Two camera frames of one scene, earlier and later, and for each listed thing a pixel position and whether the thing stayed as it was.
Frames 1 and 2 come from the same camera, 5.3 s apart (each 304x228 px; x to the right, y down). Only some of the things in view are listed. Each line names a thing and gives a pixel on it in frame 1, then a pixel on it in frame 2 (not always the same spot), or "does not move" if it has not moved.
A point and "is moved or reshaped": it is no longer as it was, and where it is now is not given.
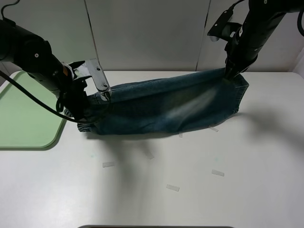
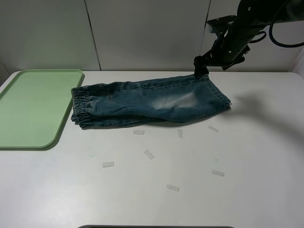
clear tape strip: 213,128 does not move
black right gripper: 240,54 to 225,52
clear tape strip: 173,187 does not move
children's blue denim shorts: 169,104 is moved or reshaped
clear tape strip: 108,164 does not move
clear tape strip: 218,173 does not move
